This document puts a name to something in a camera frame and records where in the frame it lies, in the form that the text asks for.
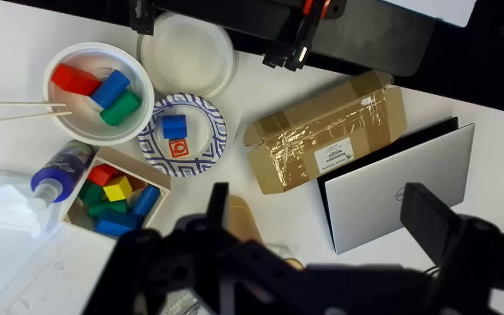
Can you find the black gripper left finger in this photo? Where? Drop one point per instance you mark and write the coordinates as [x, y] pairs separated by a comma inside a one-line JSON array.
[[217, 205]]

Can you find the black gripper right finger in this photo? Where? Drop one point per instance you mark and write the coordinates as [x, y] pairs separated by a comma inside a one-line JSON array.
[[429, 221]]

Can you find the yellow cube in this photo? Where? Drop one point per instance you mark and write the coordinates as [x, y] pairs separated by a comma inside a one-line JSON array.
[[117, 189]]

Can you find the orange cube on plate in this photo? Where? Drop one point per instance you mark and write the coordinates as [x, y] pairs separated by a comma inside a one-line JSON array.
[[179, 147]]

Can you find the blue patterned paper plate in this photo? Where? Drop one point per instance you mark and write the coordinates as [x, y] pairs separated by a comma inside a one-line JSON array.
[[207, 135]]

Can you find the blue cube on plate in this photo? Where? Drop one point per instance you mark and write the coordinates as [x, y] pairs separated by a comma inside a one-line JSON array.
[[173, 126]]

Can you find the blue cylinder in box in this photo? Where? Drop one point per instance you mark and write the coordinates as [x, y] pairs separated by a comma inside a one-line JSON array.
[[145, 200]]

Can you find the silver Dell laptop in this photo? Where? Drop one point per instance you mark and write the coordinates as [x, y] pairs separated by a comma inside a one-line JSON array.
[[362, 200]]

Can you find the wooden box of blocks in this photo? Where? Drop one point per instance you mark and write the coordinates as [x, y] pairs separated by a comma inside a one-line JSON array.
[[91, 210]]

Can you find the red block in box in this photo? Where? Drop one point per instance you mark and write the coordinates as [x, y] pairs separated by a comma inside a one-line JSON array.
[[102, 173]]

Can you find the cardboard box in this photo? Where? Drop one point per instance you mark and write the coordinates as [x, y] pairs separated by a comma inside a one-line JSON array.
[[324, 131]]

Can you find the green cylinder in bowl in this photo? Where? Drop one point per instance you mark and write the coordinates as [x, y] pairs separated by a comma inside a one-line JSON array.
[[123, 107]]

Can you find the blue glue bottle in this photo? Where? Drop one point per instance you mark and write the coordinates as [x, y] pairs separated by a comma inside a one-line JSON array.
[[58, 177]]

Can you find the white round lid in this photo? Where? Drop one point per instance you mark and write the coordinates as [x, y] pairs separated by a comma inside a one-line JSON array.
[[186, 54]]

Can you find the white bowl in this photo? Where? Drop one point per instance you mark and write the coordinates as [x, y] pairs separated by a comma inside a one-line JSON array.
[[100, 60]]

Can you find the blue cylinder in bowl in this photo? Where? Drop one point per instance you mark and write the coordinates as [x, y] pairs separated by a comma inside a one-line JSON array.
[[110, 89]]

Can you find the wooden chopstick lower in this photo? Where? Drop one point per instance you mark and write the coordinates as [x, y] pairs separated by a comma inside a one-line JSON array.
[[35, 116]]

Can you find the wooden chopstick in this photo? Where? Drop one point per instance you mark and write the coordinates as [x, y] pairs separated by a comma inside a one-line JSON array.
[[33, 103], [35, 116]]

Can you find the red block in bowl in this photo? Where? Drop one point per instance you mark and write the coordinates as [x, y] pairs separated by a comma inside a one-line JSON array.
[[75, 81]]

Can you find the black orange clamp near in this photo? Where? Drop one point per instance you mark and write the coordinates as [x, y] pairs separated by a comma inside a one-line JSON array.
[[294, 40]]

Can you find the wooden chopstick upper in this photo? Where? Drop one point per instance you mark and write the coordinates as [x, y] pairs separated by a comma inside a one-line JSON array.
[[33, 103]]

